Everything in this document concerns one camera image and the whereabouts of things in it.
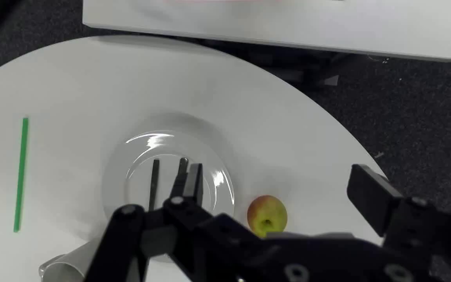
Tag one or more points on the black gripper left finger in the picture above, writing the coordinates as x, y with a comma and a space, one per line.
126, 239

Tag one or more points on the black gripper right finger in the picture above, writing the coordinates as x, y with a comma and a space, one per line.
376, 197

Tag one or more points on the green straw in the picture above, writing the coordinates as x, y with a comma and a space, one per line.
21, 172

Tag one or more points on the white robot base platform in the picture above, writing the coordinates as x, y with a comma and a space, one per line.
289, 20

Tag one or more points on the black knife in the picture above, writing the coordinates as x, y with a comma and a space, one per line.
156, 181

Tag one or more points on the yellow-red apple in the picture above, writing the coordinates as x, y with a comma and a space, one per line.
262, 210

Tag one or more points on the white plate with utensils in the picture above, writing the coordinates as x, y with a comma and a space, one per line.
195, 142

